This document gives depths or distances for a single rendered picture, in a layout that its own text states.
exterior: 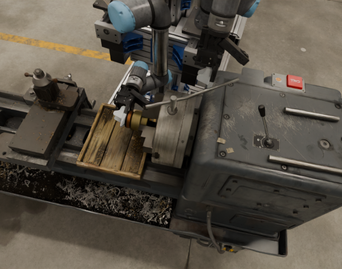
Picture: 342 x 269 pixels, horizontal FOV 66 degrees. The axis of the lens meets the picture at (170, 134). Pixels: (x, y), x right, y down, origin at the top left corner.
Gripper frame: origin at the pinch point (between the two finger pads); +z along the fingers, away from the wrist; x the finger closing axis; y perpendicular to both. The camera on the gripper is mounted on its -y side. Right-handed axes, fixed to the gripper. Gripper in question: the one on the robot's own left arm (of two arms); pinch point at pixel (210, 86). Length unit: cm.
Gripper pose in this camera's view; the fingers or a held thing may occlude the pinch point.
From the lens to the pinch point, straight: 96.1
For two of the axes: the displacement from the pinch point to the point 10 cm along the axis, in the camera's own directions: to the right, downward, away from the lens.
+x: -1.7, 6.4, -7.5
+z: -1.4, 7.4, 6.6
